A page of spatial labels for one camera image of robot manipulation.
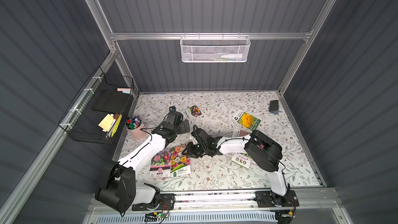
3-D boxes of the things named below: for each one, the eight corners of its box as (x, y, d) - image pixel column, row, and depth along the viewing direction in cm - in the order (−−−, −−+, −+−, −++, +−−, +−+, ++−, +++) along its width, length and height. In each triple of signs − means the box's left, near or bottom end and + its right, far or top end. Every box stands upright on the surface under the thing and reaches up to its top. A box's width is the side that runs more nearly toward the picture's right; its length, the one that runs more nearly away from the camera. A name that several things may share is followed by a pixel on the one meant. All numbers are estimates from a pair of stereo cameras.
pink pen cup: (132, 139, 98) (123, 127, 87) (135, 128, 103) (127, 115, 92) (146, 139, 98) (138, 127, 87) (148, 128, 103) (142, 115, 92)
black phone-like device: (269, 112, 111) (271, 108, 107) (269, 103, 117) (271, 99, 113) (276, 114, 110) (278, 110, 106) (276, 104, 116) (278, 100, 112)
